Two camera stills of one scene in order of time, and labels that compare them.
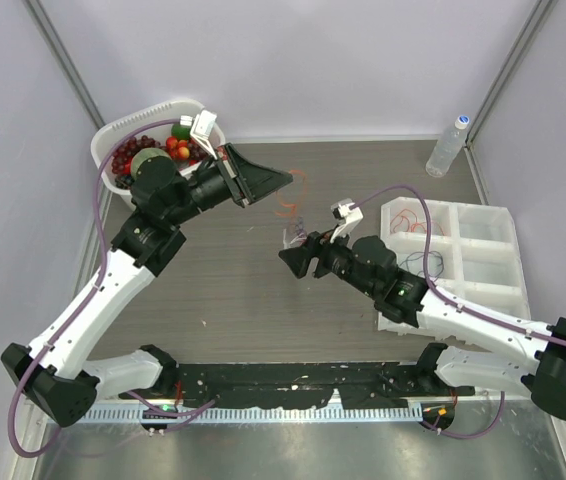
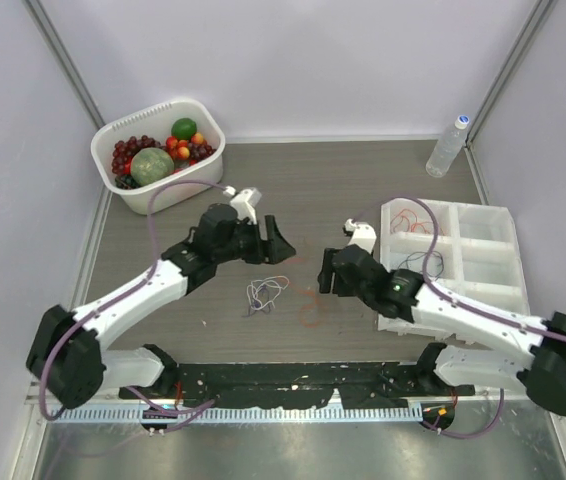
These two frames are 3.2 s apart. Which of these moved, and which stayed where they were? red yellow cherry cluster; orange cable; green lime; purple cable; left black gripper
Moved: left black gripper
Stayed: green lime; orange cable; purple cable; red yellow cherry cluster
